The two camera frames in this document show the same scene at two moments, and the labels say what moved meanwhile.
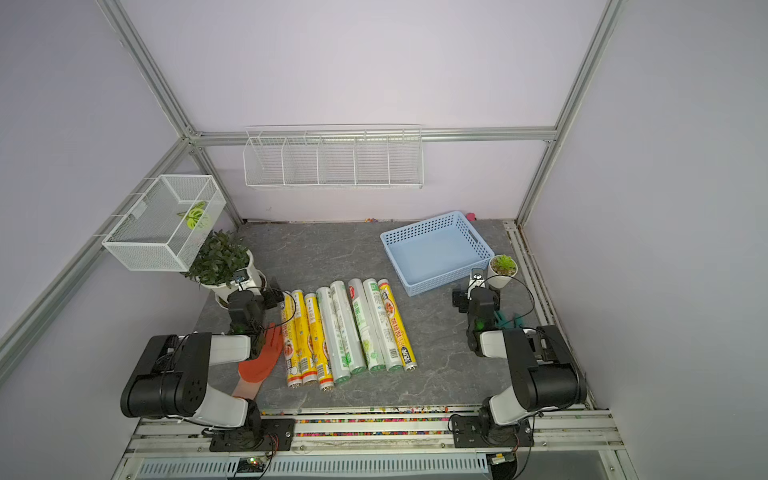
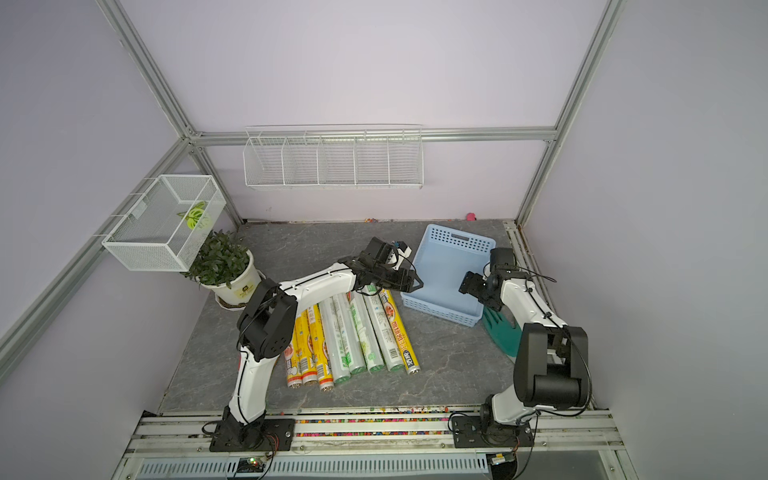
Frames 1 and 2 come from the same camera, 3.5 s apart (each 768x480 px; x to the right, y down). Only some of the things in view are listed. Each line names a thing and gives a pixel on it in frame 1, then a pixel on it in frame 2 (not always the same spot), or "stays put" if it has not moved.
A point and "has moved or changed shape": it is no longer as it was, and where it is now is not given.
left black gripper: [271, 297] to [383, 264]
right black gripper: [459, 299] to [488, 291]
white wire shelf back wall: [334, 156] stays put
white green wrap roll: [348, 327] stays put
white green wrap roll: [371, 349] stays put
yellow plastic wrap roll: [406, 353] stays put
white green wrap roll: [382, 325] stays put
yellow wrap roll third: [322, 364] stays put
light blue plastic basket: [435, 252] has moved or changed shape
